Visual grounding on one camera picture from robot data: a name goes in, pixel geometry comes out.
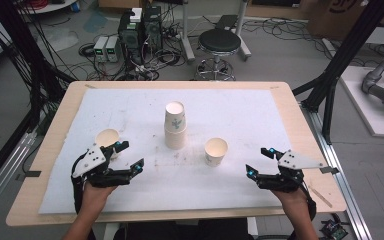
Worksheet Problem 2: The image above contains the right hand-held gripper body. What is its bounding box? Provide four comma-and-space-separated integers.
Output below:
257, 149, 327, 193

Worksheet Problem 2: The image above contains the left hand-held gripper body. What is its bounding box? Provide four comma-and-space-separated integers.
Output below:
71, 143, 133, 188

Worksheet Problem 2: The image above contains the plain paper cup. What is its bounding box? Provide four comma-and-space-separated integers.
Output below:
94, 128, 122, 160

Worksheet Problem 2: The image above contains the stack of white cups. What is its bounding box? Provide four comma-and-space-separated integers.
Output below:
164, 126, 188, 151

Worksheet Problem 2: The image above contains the printed paper cup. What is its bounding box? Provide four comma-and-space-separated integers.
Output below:
164, 101, 187, 132
204, 137, 229, 168

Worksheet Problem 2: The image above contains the person's left hand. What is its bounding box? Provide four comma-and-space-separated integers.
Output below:
81, 182, 118, 215

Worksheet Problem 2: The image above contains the person's right hand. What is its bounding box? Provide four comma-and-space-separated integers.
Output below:
271, 189, 310, 220

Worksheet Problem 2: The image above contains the thin wooden stick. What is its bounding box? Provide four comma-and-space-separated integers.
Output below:
307, 185, 334, 209

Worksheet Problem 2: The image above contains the person's lap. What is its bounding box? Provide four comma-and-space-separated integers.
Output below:
112, 217, 249, 240

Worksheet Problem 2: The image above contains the green circuit board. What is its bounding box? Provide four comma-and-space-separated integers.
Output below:
319, 219, 350, 240

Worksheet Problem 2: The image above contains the white floor platform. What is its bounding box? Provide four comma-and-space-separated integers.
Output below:
339, 64, 384, 139

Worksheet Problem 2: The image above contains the grey power supply unit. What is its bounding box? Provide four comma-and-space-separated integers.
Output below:
105, 35, 121, 64
93, 35, 110, 63

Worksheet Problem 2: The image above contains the black computer tower green front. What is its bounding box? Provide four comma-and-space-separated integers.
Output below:
117, 11, 145, 65

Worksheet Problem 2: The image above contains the white metal stand leg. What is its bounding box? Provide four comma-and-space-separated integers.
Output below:
235, 0, 253, 62
179, 0, 197, 65

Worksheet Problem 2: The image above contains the black round stool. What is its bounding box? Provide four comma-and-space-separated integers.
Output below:
193, 28, 243, 82

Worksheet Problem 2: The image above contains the small white box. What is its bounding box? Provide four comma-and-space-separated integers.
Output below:
129, 7, 144, 24

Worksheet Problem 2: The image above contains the low wooden box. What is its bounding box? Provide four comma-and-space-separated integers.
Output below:
97, 0, 155, 10

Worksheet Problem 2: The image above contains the large printed cardboard box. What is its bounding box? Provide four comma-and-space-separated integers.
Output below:
305, 0, 370, 38

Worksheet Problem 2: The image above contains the aluminium floor rail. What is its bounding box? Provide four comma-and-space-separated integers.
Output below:
299, 102, 375, 240
0, 130, 38, 222

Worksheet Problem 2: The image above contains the tangle of floor cables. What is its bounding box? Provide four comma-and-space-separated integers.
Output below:
78, 42, 183, 82

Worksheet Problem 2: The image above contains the black metal frame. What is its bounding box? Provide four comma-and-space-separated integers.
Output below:
0, 0, 76, 111
292, 0, 384, 145

